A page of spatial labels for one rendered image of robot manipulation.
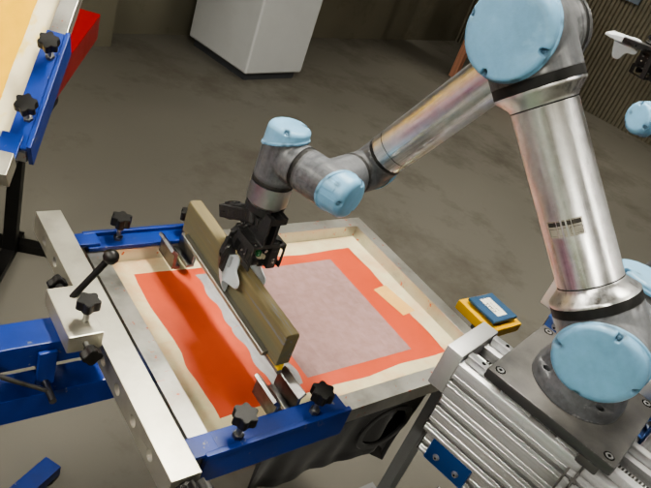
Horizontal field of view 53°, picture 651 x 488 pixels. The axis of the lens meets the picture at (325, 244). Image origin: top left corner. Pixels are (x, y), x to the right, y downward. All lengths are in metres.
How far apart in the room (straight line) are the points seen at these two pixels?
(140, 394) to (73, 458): 1.23
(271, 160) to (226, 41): 4.50
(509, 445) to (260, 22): 4.48
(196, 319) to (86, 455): 1.04
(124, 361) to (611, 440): 0.77
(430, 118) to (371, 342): 0.62
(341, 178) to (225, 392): 0.47
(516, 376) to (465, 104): 0.43
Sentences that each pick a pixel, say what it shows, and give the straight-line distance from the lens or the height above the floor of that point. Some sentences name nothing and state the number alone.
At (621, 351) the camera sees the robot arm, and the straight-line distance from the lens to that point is 0.87.
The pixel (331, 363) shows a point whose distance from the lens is 1.40.
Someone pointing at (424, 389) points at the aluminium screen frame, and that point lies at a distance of 1.42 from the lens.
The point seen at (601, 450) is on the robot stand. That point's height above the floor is 1.26.
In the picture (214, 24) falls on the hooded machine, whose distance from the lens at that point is 5.67.
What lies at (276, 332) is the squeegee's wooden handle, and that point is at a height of 1.12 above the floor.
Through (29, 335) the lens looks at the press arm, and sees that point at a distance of 1.18.
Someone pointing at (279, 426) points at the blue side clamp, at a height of 1.00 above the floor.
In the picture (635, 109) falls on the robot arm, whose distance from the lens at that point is 1.61.
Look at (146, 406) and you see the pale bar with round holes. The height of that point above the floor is 1.04.
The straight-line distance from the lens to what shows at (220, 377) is 1.28.
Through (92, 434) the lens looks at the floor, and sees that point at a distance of 2.38.
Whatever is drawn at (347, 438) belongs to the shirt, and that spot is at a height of 0.75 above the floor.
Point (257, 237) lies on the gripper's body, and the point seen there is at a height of 1.23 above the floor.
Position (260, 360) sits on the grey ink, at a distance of 1.33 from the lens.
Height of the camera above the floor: 1.86
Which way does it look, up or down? 31 degrees down
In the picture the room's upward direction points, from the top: 21 degrees clockwise
